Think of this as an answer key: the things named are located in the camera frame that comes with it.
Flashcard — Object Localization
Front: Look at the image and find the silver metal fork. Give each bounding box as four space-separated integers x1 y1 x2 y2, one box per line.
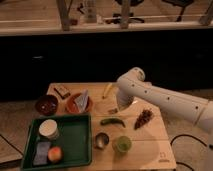
108 108 118 114

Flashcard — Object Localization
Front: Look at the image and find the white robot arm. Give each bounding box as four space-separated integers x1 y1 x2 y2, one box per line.
116 67 213 133

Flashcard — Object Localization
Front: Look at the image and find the green plastic cup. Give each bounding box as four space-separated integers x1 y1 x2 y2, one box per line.
112 136 132 154

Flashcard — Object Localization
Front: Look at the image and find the small metal cup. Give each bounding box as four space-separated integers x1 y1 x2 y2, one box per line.
95 132 109 149

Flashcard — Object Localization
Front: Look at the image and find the yellow banana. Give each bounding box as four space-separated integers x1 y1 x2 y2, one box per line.
102 83 113 99

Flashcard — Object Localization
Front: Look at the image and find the dark grape bunch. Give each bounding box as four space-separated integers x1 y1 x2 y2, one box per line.
134 109 154 130

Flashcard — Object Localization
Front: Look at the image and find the green cucumber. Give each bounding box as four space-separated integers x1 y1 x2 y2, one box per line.
100 118 126 128

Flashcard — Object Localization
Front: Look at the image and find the grey folded cloth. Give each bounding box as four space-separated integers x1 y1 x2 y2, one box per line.
74 90 89 113

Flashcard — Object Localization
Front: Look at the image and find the orange bowl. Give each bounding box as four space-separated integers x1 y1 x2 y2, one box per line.
65 93 93 114

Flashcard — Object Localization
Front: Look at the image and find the green plastic tray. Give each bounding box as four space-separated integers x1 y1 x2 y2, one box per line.
21 114 92 171

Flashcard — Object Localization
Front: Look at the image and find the dark red bowl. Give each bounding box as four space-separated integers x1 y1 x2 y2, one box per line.
35 95 58 116

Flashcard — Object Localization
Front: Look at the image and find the orange peach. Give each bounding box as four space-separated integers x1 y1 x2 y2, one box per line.
48 146 63 163

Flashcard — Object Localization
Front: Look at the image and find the black cable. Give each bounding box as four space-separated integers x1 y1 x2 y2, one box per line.
170 133 213 171

